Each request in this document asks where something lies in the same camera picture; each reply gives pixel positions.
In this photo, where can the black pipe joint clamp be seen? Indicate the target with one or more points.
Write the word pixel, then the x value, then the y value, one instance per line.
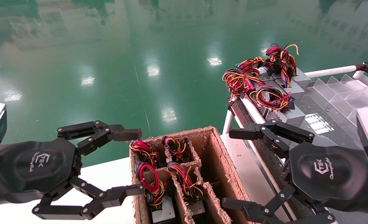
pixel 231 105
pixel 366 67

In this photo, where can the cardboard box with dividers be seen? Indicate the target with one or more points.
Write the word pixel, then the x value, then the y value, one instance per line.
pixel 215 161

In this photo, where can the clear acrylic divider tray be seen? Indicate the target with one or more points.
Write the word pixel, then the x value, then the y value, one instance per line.
pixel 342 96

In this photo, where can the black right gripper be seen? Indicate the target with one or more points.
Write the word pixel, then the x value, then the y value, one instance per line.
pixel 327 174

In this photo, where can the white pipe leg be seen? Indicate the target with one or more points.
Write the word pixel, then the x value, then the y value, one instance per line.
pixel 227 123

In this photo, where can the long white pipe rail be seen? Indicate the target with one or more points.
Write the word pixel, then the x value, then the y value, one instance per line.
pixel 252 110

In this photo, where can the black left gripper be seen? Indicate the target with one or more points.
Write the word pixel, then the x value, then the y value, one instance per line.
pixel 31 168

